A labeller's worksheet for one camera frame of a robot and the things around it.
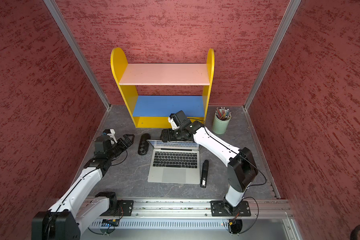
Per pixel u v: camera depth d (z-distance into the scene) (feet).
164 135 2.38
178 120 2.10
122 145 2.43
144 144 3.10
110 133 2.47
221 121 3.07
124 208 2.44
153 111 3.11
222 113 3.25
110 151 2.19
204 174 2.73
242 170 1.46
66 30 2.59
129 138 2.51
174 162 2.94
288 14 2.41
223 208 2.43
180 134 2.26
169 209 2.49
